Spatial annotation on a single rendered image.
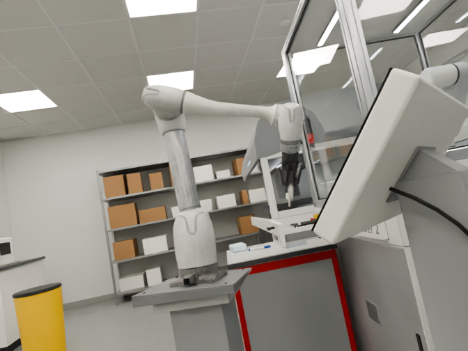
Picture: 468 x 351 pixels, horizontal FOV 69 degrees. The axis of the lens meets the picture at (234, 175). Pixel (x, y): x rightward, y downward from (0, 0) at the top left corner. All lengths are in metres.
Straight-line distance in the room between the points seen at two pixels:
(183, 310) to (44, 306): 2.50
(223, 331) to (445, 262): 0.80
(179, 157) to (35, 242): 4.91
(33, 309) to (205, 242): 2.61
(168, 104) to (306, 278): 1.11
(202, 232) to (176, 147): 0.46
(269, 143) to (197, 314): 1.56
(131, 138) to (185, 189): 4.56
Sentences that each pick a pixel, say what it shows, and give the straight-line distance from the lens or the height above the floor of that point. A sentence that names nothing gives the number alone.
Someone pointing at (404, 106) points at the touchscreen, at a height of 1.13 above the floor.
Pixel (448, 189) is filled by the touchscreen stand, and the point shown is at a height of 0.99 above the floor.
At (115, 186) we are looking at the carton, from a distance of 5.51.
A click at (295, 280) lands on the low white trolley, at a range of 1.88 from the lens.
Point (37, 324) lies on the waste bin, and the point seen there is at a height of 0.36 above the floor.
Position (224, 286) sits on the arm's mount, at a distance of 1.18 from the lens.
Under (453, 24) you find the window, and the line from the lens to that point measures 1.59.
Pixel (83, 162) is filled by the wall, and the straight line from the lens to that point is 6.13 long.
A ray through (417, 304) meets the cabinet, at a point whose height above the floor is 0.61.
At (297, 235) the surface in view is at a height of 0.86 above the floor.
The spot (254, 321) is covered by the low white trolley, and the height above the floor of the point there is 0.45.
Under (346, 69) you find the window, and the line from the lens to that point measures 1.50.
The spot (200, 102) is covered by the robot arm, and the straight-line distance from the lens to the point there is 1.48.
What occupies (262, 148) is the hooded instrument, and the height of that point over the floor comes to 1.43.
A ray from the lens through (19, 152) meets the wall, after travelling 6.50.
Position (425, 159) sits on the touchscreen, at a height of 1.05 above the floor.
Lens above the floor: 1.03
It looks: 6 degrees up
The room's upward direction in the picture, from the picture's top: 11 degrees counter-clockwise
